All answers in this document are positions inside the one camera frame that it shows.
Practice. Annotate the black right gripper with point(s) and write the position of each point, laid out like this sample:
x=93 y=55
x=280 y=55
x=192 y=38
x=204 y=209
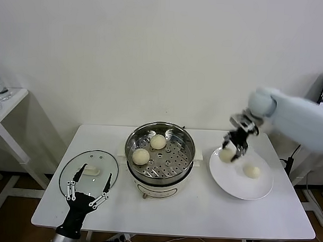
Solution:
x=239 y=139

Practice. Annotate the white power strip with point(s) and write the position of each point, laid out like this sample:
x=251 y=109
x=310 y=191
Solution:
x=117 y=239

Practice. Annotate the white side table with glass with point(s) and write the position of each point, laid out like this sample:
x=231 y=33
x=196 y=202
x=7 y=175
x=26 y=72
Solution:
x=8 y=107

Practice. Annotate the white electric cooker pot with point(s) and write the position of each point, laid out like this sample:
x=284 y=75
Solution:
x=159 y=188

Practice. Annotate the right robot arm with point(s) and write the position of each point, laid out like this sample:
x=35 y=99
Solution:
x=297 y=120

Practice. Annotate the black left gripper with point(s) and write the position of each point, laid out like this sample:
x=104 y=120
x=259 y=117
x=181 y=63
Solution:
x=79 y=203

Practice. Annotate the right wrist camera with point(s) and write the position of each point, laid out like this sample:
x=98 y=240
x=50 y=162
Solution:
x=243 y=124

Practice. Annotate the white rounded table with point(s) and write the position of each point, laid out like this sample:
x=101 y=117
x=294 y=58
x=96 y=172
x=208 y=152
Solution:
x=174 y=214

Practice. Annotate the white steamed baozi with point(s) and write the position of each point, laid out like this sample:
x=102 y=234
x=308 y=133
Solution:
x=140 y=156
x=158 y=142
x=252 y=172
x=226 y=156

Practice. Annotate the stainless steel steamer basket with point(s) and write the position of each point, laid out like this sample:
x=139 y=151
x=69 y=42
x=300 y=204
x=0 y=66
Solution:
x=176 y=153

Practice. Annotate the white round plate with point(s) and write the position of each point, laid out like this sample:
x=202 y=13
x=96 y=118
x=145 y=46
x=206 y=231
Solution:
x=233 y=182

